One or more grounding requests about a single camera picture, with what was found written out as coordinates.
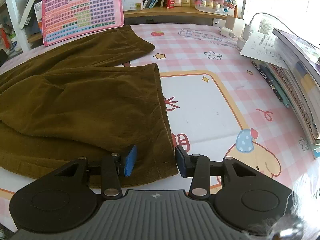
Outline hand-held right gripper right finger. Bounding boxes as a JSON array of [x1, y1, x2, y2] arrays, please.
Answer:
[[174, 145, 273, 200]]

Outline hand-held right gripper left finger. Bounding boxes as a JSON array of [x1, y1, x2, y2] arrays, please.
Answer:
[[37, 145, 138, 200]]

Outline brown corduroy pants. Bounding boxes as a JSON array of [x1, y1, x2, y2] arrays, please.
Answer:
[[0, 24, 179, 188]]

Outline pink cartoon desk mat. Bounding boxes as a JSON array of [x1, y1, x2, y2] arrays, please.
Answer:
[[0, 23, 316, 233]]

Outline dark patterned pen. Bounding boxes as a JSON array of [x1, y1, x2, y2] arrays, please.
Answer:
[[251, 60, 284, 103]]

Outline teal pen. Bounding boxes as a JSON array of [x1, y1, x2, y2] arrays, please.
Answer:
[[259, 64, 291, 108]]

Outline fluffy white fur trim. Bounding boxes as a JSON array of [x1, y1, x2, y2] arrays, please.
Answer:
[[250, 172, 320, 240]]

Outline white charger plug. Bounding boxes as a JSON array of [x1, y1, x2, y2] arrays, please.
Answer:
[[240, 23, 253, 41], [220, 26, 235, 37]]

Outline printed paper sheet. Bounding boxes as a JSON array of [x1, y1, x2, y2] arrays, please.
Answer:
[[239, 31, 292, 71]]

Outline stack of workbooks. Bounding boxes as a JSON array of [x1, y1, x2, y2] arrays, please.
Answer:
[[260, 27, 320, 146]]

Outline white paper box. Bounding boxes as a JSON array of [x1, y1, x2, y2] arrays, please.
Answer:
[[224, 14, 245, 30]]

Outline pink toy learning tablet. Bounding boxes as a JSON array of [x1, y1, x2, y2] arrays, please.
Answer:
[[41, 0, 125, 47]]

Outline white card box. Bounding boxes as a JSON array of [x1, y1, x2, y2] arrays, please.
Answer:
[[121, 0, 144, 11]]

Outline black and white book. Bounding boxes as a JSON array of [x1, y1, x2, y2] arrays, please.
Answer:
[[19, 0, 42, 29]]

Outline wooden bookshelf white frame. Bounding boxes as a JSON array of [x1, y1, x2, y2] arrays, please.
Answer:
[[4, 0, 249, 52]]

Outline white charging cable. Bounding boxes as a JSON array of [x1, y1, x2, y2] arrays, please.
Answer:
[[250, 12, 320, 53]]

